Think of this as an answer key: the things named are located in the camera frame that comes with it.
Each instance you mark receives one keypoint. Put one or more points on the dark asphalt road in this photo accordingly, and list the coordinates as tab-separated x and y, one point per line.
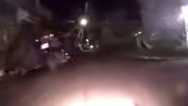
98	85

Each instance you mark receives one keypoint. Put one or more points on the street lamp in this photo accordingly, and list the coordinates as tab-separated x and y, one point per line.
83	22

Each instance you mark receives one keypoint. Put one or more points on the vehicle with lights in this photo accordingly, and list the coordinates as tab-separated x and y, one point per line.
52	50

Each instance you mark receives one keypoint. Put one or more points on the dark building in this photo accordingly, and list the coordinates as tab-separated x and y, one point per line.
3	35

